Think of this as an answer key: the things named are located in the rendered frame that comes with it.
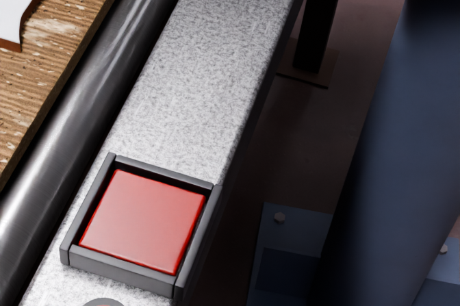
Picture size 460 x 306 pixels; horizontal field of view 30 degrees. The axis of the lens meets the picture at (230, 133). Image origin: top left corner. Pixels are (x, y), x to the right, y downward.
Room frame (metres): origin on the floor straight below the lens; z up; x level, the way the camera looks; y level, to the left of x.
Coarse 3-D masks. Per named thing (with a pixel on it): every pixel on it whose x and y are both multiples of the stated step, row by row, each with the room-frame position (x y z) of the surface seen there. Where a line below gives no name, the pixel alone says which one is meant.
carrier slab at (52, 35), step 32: (64, 0) 0.45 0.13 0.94; (96, 0) 0.46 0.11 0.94; (32, 32) 0.42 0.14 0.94; (64, 32) 0.42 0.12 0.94; (0, 64) 0.38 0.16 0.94; (32, 64) 0.39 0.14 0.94; (64, 64) 0.39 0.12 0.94; (0, 96) 0.36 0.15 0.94; (32, 96) 0.36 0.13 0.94; (0, 128) 0.33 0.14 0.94; (32, 128) 0.34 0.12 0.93; (0, 160) 0.30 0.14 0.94; (0, 192) 0.29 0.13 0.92
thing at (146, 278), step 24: (120, 168) 0.32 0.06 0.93; (144, 168) 0.32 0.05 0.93; (96, 192) 0.29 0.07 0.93; (216, 192) 0.31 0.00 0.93; (72, 240) 0.26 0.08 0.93; (192, 240) 0.27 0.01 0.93; (72, 264) 0.25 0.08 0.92; (96, 264) 0.25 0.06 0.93; (120, 264) 0.25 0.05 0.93; (192, 264) 0.26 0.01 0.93; (144, 288) 0.24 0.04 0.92; (168, 288) 0.24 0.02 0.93
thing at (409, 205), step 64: (448, 0) 0.71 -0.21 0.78; (384, 64) 0.77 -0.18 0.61; (448, 64) 0.69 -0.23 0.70; (384, 128) 0.72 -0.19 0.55; (448, 128) 0.68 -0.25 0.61; (384, 192) 0.70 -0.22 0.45; (448, 192) 0.69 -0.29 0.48; (256, 256) 0.84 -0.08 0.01; (320, 256) 0.77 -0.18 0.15; (384, 256) 0.68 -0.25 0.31; (448, 256) 0.90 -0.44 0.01
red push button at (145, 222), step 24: (120, 192) 0.30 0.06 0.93; (144, 192) 0.30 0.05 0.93; (168, 192) 0.30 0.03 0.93; (192, 192) 0.31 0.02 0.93; (96, 216) 0.28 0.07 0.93; (120, 216) 0.28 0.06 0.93; (144, 216) 0.28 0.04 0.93; (168, 216) 0.29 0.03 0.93; (192, 216) 0.29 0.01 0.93; (96, 240) 0.26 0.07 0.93; (120, 240) 0.27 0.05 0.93; (144, 240) 0.27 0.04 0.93; (168, 240) 0.27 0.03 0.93; (144, 264) 0.25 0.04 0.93; (168, 264) 0.25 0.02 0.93
